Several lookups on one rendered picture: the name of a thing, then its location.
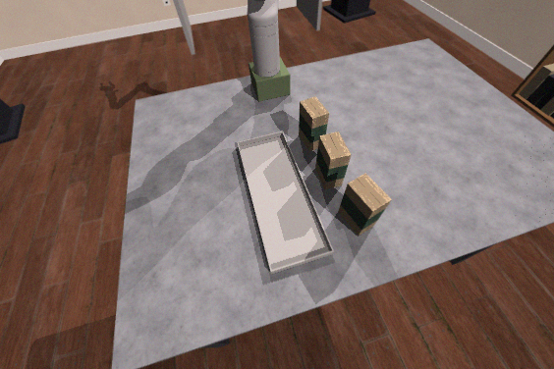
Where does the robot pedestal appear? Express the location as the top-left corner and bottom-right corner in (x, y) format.
(249, 58), (291, 102)

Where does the tan coffee pack green band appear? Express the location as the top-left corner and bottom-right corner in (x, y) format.
(338, 173), (393, 237)
(315, 132), (352, 190)
(298, 96), (330, 153)

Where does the brown wooden bookshelf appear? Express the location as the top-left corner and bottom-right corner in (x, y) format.
(512, 44), (554, 130)

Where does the white shallow tray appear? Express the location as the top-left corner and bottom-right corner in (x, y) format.
(235, 131), (335, 275)

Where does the grey stone table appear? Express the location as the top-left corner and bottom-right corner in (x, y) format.
(111, 38), (554, 369)

